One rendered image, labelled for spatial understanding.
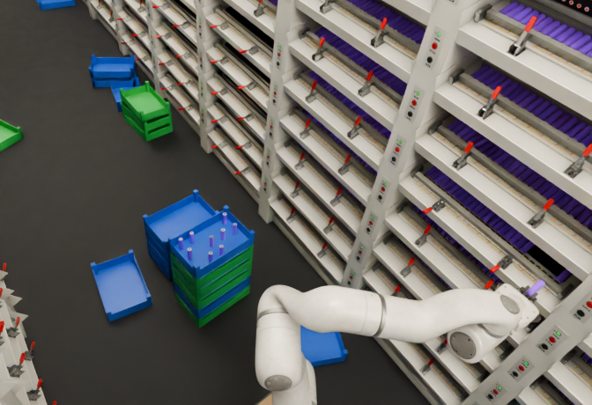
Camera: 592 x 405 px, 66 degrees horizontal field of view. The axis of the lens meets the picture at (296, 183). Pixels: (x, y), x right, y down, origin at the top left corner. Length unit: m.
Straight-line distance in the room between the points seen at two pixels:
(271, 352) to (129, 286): 1.49
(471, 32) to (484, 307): 0.70
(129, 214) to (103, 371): 0.89
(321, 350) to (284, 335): 1.22
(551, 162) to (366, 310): 0.63
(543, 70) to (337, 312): 0.75
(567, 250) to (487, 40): 0.59
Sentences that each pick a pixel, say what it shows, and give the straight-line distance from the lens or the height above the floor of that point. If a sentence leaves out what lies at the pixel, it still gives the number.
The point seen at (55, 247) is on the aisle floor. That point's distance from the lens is 2.65.
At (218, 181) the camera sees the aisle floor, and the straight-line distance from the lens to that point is 2.84.
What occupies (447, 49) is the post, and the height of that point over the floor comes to 1.44.
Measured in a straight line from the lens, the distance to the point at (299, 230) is 2.38.
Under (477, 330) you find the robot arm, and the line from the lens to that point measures 1.08.
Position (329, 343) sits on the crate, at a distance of 2.26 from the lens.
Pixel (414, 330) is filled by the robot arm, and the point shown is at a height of 1.16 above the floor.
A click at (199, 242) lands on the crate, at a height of 0.40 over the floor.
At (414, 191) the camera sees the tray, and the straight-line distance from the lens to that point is 1.62.
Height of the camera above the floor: 1.99
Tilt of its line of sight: 44 degrees down
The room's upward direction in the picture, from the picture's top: 10 degrees clockwise
